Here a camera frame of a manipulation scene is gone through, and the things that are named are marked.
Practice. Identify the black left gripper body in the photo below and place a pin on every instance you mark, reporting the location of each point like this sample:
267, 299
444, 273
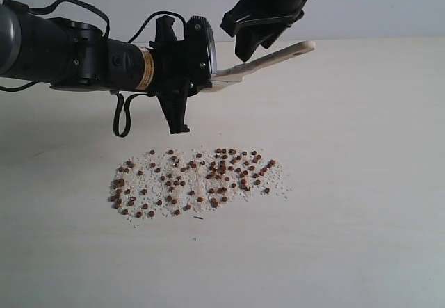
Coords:
174, 65

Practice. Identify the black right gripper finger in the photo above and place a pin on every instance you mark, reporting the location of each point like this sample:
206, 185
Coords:
249, 39
243, 16

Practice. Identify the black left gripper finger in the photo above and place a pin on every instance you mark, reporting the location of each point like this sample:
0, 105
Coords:
173, 105
164, 31

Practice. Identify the wooden paint brush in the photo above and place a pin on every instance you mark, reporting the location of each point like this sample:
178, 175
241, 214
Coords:
236, 74

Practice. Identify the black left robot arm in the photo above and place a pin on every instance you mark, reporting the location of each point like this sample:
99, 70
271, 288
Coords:
73, 56

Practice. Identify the pile of beans and rice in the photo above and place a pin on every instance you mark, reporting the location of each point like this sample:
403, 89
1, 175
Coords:
175, 182

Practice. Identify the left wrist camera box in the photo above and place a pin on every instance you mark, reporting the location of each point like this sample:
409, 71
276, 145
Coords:
200, 49

